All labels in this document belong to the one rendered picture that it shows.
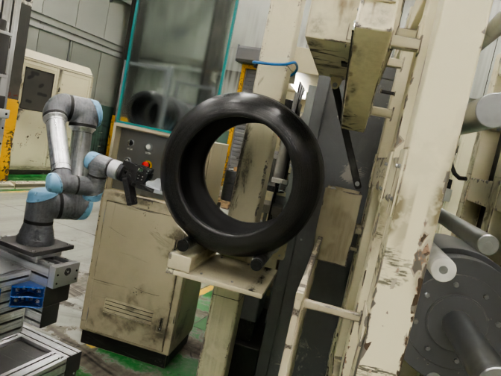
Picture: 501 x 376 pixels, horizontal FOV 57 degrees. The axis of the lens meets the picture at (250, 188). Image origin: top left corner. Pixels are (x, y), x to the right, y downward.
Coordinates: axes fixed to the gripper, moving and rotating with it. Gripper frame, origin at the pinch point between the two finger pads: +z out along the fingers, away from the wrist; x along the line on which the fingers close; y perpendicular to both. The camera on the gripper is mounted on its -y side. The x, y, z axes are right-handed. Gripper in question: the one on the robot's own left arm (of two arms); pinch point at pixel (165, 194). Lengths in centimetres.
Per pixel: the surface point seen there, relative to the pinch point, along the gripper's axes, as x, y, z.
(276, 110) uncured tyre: -10, 44, 32
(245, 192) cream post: 25.8, 8.3, 25.2
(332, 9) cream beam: -36, 73, 43
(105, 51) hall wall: 941, 92, -614
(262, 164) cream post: 25.8, 22.0, 28.0
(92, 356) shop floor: 53, -110, -30
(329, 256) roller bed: 19, -3, 68
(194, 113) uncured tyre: -10.8, 33.7, 5.2
